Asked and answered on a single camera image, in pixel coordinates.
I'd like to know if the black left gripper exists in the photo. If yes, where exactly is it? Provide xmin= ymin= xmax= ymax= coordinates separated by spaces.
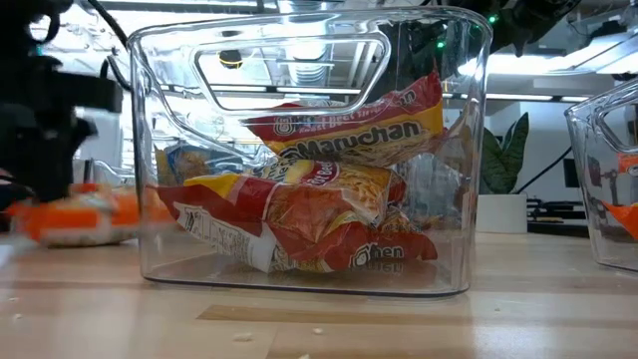
xmin=0 ymin=54 xmax=125 ymax=211

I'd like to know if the blue Maruchan noodle pack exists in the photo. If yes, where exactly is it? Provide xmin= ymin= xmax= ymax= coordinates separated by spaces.
xmin=154 ymin=143 xmax=245 ymax=186

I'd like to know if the red Maruchan noodle pack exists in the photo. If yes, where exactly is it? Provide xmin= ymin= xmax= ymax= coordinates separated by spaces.
xmin=245 ymin=69 xmax=446 ymax=169
xmin=158 ymin=184 xmax=440 ymax=274
xmin=182 ymin=158 xmax=409 ymax=228

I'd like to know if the clear plastic bin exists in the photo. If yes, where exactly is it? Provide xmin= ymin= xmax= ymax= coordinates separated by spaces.
xmin=127 ymin=5 xmax=494 ymax=299
xmin=563 ymin=77 xmax=638 ymax=273
xmin=74 ymin=158 xmax=141 ymax=188

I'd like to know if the white plant pot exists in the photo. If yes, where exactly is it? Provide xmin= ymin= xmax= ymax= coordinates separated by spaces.
xmin=476 ymin=192 xmax=528 ymax=234

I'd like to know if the green potted plant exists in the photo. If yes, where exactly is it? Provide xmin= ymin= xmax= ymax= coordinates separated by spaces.
xmin=478 ymin=112 xmax=530 ymax=195

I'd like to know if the black equipment rack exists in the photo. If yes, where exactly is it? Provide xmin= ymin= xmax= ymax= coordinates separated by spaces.
xmin=526 ymin=197 xmax=589 ymax=235

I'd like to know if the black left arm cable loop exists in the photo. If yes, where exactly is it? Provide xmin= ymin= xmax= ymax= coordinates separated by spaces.
xmin=87 ymin=0 xmax=132 ymax=92

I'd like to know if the silver ceiling duct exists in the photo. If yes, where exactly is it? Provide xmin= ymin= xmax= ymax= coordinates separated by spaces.
xmin=276 ymin=0 xmax=331 ymax=87

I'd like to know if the thin black cable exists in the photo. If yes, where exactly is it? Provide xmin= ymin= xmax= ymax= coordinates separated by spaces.
xmin=515 ymin=147 xmax=572 ymax=194

